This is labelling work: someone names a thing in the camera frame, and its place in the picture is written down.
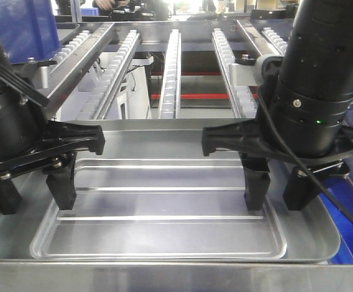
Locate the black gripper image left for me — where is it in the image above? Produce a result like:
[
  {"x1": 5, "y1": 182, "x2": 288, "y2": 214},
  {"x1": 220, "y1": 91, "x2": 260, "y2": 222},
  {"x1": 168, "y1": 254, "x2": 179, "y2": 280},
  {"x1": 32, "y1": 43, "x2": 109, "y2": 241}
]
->
[{"x1": 0, "y1": 121, "x2": 105, "y2": 215}]

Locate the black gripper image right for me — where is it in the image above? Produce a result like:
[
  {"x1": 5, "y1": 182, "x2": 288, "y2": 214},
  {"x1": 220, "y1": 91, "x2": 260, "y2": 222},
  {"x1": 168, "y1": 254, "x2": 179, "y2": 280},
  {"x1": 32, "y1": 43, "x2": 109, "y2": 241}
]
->
[{"x1": 202, "y1": 119, "x2": 353, "y2": 211}]

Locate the silver metal tray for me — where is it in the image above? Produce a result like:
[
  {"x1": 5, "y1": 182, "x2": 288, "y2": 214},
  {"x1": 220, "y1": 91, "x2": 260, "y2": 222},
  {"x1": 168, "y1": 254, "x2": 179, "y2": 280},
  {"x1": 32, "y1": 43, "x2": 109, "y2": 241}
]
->
[{"x1": 0, "y1": 119, "x2": 341, "y2": 263}]

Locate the blue bin under tray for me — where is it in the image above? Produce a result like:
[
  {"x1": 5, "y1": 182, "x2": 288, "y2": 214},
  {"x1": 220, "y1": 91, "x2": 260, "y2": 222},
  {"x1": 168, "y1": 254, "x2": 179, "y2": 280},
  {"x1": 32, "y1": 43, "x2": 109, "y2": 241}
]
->
[{"x1": 318, "y1": 176, "x2": 353, "y2": 265}]

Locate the roller track centre right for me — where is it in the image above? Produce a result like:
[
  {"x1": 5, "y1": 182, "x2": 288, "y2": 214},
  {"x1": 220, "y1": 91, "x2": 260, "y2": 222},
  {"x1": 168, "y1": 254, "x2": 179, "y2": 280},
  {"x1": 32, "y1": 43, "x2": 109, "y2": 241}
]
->
[{"x1": 212, "y1": 28, "x2": 257, "y2": 118}]

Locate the roller track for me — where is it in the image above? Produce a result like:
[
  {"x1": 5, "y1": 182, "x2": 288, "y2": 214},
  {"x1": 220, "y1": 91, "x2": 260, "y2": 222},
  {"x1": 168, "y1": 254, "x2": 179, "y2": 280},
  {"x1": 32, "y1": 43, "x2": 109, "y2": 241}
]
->
[
  {"x1": 55, "y1": 30, "x2": 91, "y2": 63},
  {"x1": 158, "y1": 29, "x2": 182, "y2": 119},
  {"x1": 76, "y1": 30, "x2": 140, "y2": 120},
  {"x1": 212, "y1": 28, "x2": 257, "y2": 118},
  {"x1": 261, "y1": 27, "x2": 288, "y2": 55}
]

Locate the roller track centre left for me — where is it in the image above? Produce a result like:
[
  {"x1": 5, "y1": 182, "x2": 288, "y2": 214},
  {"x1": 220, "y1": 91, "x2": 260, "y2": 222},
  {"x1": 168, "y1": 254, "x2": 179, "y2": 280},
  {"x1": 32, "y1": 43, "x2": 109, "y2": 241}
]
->
[{"x1": 76, "y1": 30, "x2": 140, "y2": 120}]

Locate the roller track far right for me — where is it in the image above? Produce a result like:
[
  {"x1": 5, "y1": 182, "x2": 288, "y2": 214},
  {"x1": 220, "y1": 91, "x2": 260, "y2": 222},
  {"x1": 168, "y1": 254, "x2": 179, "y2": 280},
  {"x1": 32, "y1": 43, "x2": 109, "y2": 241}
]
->
[{"x1": 261, "y1": 27, "x2": 288, "y2": 55}]

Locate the roller track far left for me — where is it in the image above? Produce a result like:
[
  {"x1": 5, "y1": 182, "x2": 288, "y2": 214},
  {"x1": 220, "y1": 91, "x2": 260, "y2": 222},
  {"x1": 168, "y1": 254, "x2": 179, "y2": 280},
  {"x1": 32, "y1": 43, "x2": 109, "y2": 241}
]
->
[{"x1": 55, "y1": 30, "x2": 91, "y2": 63}]

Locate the blue crate upper left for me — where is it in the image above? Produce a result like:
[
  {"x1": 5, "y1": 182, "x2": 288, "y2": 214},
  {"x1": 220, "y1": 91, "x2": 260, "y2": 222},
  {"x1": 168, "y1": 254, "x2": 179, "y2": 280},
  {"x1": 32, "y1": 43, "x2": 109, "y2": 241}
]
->
[{"x1": 0, "y1": 0, "x2": 61, "y2": 63}]

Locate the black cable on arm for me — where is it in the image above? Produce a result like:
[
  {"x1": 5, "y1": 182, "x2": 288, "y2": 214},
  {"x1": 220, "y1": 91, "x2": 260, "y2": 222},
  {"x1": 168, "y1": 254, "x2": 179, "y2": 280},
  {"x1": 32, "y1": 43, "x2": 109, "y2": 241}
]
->
[{"x1": 256, "y1": 88, "x2": 353, "y2": 241}]

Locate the front steel rack rail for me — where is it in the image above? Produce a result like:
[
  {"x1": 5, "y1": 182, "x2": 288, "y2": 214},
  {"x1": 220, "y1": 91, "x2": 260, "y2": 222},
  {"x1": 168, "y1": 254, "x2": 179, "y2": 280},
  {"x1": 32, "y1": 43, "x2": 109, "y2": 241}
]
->
[{"x1": 0, "y1": 262, "x2": 353, "y2": 291}]

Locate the left steel divider rail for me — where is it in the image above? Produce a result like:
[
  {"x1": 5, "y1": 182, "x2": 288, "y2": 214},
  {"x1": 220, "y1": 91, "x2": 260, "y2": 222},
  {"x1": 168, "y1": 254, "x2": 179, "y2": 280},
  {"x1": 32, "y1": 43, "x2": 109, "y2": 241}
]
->
[{"x1": 43, "y1": 23, "x2": 114, "y2": 118}]

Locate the steel divider rail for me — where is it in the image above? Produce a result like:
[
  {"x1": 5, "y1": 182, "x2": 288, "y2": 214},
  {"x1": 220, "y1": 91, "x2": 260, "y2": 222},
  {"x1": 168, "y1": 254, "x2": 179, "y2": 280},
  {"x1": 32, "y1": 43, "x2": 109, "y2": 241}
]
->
[
  {"x1": 43, "y1": 23, "x2": 114, "y2": 118},
  {"x1": 236, "y1": 19, "x2": 277, "y2": 57}
]

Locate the red floor frame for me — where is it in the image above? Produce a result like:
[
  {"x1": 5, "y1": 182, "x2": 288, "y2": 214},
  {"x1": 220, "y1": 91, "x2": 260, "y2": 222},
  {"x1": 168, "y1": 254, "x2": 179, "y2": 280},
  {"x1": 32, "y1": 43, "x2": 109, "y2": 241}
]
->
[{"x1": 150, "y1": 71, "x2": 259, "y2": 101}]

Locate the right steel divider rail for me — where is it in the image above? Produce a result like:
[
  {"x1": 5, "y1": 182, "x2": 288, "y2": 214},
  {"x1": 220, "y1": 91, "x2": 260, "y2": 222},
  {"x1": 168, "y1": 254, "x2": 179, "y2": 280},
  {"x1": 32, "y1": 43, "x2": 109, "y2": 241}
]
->
[{"x1": 236, "y1": 19, "x2": 277, "y2": 57}]

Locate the rear steel cross rail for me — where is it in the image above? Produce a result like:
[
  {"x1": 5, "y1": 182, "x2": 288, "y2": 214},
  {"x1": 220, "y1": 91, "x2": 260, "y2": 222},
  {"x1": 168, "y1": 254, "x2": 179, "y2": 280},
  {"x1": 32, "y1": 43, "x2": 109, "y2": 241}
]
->
[{"x1": 109, "y1": 20, "x2": 244, "y2": 52}]

